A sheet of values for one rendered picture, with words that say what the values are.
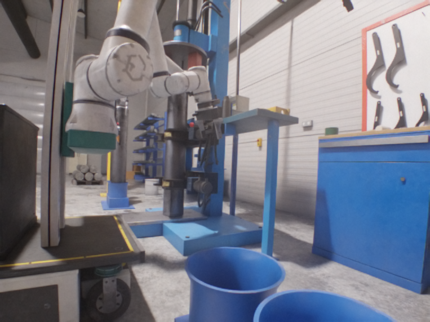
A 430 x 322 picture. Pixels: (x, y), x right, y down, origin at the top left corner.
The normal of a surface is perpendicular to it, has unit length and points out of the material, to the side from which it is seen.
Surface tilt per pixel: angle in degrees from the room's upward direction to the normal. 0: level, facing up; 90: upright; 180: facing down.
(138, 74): 100
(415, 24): 90
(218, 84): 90
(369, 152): 90
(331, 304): 63
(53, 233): 90
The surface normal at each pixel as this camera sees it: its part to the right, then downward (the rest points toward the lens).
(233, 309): -0.08, 0.01
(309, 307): -0.05, -0.45
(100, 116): 0.69, -0.33
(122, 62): 0.70, 0.14
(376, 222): -0.88, -0.03
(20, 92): 0.48, 0.04
